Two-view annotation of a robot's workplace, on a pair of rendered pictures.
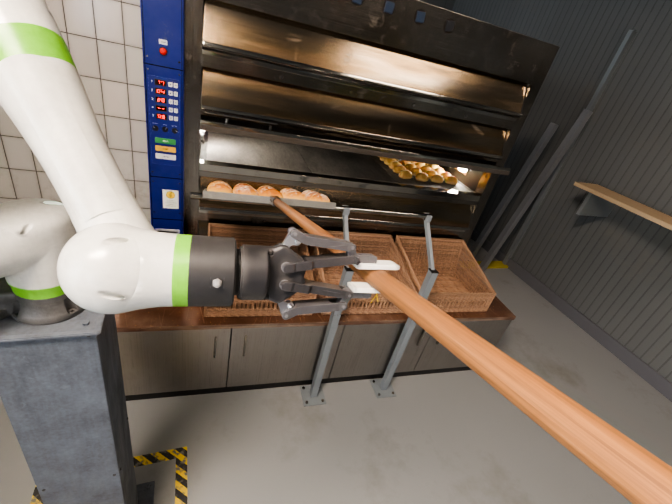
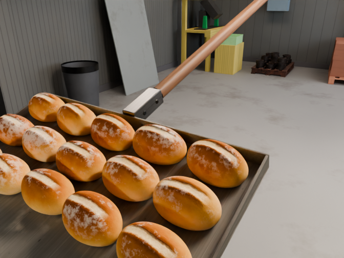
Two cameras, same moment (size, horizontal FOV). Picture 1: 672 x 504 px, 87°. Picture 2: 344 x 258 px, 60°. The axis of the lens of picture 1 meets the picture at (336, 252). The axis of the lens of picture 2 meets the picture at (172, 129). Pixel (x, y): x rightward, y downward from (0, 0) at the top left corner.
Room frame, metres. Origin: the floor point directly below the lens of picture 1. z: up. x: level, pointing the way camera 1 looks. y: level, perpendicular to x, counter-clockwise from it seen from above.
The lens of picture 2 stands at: (1.55, 0.81, 1.46)
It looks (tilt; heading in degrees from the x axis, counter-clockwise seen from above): 23 degrees down; 238
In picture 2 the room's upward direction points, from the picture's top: straight up
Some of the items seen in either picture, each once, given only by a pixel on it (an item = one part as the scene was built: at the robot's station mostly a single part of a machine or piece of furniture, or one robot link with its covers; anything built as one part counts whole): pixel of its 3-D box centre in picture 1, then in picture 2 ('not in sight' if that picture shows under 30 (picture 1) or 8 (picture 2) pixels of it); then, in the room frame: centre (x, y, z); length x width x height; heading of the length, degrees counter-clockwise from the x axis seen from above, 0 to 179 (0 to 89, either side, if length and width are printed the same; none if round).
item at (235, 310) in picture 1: (259, 268); not in sight; (1.59, 0.38, 0.72); 0.56 x 0.49 x 0.28; 113
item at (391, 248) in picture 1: (359, 270); not in sight; (1.82, -0.17, 0.72); 0.56 x 0.49 x 0.28; 113
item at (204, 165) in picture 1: (358, 183); not in sight; (2.08, -0.03, 1.16); 1.80 x 0.06 x 0.04; 113
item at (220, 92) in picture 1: (376, 120); not in sight; (2.06, -0.03, 1.54); 1.79 x 0.11 x 0.19; 113
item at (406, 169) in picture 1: (413, 164); not in sight; (2.69, -0.40, 1.21); 0.61 x 0.48 x 0.06; 23
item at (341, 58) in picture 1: (390, 68); not in sight; (2.06, -0.03, 1.80); 1.79 x 0.11 x 0.19; 113
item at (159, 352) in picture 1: (324, 325); not in sight; (1.75, -0.05, 0.29); 2.42 x 0.56 x 0.58; 113
